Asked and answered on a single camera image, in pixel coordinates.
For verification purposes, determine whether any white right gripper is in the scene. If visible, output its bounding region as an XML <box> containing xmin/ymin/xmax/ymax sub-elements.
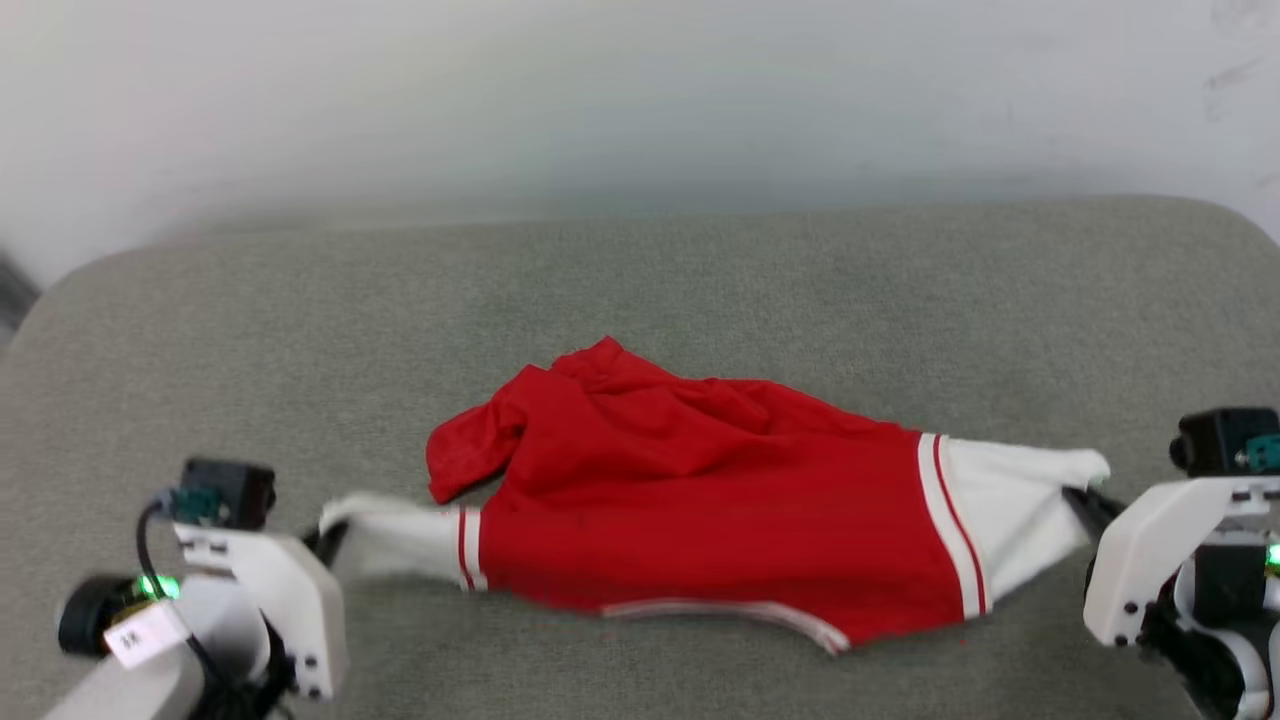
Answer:
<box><xmin>1063</xmin><ymin>478</ymin><xmax>1280</xmax><ymax>646</ymax></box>

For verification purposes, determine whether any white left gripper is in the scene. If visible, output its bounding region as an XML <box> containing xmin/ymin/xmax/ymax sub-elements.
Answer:
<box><xmin>175</xmin><ymin>520</ymin><xmax>349</xmax><ymax>701</ymax></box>

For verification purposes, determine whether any red garment with white trim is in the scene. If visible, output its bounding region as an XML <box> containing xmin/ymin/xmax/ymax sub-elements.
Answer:
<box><xmin>318</xmin><ymin>336</ymin><xmax>1111</xmax><ymax>656</ymax></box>

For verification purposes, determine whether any white paper label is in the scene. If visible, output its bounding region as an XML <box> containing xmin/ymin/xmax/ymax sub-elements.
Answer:
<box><xmin>104</xmin><ymin>600</ymin><xmax>191</xmax><ymax>670</ymax></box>

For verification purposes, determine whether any teal left camera connector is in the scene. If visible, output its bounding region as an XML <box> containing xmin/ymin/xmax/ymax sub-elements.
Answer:
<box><xmin>168</xmin><ymin>485</ymin><xmax>223</xmax><ymax>527</ymax></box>

